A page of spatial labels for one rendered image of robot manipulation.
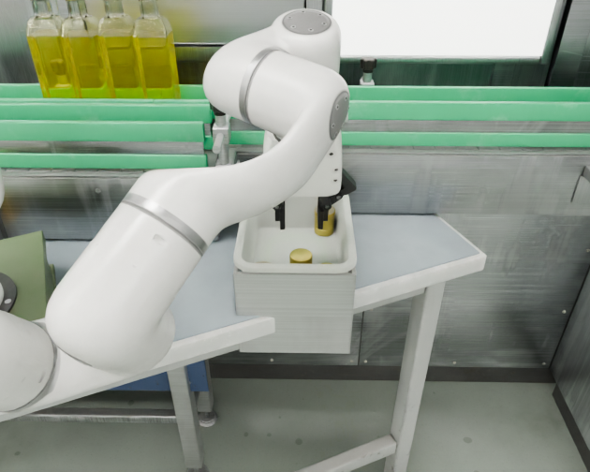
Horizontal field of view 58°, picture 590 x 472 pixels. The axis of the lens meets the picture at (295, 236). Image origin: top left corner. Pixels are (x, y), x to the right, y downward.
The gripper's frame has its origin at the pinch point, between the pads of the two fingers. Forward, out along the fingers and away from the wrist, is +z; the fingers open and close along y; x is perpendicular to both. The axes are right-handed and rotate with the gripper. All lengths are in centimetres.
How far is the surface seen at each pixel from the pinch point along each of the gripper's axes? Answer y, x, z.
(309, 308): -1.1, 9.5, 9.9
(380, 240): -14.4, -8.6, 16.4
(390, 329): -26, -23, 72
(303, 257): -0.4, 2.5, 6.8
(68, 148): 37.0, -15.1, 0.7
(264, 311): 5.4, 9.5, 10.6
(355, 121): -9.8, -23.1, 1.7
